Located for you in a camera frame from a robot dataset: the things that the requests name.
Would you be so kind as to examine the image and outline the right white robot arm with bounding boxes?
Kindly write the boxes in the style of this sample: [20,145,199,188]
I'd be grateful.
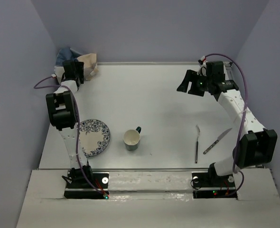
[177,61,278,188]

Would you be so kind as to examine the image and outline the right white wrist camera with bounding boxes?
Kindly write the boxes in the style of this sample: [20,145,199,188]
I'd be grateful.
[197,56,206,76]

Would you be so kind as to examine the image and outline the silver fork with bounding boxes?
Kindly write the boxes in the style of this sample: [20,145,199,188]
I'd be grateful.
[195,124,200,164]

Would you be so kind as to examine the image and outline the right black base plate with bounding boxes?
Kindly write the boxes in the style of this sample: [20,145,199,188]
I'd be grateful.
[190,172,237,199]

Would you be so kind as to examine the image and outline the blue beige checked cloth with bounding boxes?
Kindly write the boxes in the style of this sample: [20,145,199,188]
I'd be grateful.
[54,47,98,83]

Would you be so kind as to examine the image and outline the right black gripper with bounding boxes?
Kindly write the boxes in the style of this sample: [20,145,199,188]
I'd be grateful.
[176,70,212,97]

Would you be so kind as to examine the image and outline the green white ceramic mug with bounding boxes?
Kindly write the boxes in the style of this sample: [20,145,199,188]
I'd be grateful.
[123,126,141,151]

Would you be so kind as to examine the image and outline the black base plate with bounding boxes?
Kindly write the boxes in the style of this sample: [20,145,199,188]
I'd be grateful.
[190,172,237,199]
[62,172,109,200]

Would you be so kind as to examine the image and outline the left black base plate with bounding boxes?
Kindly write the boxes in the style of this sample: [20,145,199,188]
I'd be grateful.
[62,172,109,200]

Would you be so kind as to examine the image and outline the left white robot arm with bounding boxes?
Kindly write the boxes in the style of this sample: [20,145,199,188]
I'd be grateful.
[46,60,93,188]

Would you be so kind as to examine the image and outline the blue floral ceramic plate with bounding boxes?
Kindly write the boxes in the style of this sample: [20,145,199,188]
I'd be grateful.
[80,119,111,158]

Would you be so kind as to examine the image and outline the silver table knife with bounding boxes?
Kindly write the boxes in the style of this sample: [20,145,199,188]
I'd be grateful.
[203,128,232,154]

